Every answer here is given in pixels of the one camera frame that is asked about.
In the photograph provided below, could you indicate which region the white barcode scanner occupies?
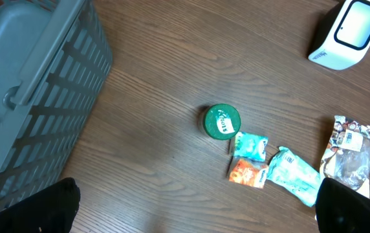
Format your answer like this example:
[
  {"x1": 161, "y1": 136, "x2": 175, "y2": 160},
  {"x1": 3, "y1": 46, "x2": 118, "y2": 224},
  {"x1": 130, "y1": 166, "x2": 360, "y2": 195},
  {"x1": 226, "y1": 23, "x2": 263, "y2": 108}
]
[{"x1": 308, "y1": 0, "x2": 370, "y2": 71}]

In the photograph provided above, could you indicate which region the beige brown snack pouch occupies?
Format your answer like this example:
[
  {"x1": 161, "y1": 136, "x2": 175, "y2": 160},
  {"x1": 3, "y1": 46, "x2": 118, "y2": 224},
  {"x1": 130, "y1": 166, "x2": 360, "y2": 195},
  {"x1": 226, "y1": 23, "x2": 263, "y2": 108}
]
[{"x1": 319, "y1": 115, "x2": 370, "y2": 198}]

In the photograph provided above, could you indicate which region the green lid jar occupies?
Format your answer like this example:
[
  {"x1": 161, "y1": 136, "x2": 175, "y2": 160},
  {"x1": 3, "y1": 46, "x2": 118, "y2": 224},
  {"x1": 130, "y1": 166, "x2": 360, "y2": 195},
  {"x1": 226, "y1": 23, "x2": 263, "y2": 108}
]
[{"x1": 198, "y1": 104, "x2": 241, "y2": 140}]

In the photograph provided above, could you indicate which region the large teal snack packet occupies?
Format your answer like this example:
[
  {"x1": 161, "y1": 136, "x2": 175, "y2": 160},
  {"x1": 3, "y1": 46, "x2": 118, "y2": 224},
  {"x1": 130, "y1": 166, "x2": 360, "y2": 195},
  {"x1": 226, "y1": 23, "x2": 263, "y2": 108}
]
[{"x1": 267, "y1": 146, "x2": 321, "y2": 207}]

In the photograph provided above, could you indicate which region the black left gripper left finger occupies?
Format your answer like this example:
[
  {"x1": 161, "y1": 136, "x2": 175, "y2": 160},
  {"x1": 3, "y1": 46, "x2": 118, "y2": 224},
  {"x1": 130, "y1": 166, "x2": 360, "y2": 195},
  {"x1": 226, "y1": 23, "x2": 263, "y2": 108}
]
[{"x1": 0, "y1": 177, "x2": 81, "y2": 233}]

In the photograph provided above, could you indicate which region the small orange snack packet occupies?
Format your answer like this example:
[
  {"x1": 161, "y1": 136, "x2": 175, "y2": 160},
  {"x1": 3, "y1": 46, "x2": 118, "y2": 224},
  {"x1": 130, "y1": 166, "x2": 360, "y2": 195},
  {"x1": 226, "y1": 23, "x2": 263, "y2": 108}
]
[{"x1": 227, "y1": 157, "x2": 269, "y2": 189}]

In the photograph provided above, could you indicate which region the small teal snack packet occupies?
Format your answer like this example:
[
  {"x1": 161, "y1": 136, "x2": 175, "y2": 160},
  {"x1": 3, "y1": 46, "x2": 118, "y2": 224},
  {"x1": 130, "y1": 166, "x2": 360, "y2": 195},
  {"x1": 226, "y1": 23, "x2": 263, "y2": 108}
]
[{"x1": 229, "y1": 131, "x2": 268, "y2": 162}]

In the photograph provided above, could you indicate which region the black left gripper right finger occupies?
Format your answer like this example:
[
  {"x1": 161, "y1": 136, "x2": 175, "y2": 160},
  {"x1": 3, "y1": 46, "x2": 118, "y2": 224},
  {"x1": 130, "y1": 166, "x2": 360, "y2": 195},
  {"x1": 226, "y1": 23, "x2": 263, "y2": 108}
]
[{"x1": 315, "y1": 178, "x2": 370, "y2": 233}]

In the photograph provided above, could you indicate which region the dark grey plastic basket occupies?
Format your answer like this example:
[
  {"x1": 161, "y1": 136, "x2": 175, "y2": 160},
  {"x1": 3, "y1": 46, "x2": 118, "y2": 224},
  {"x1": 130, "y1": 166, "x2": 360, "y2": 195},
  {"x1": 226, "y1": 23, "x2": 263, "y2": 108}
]
[{"x1": 0, "y1": 0, "x2": 113, "y2": 212}]

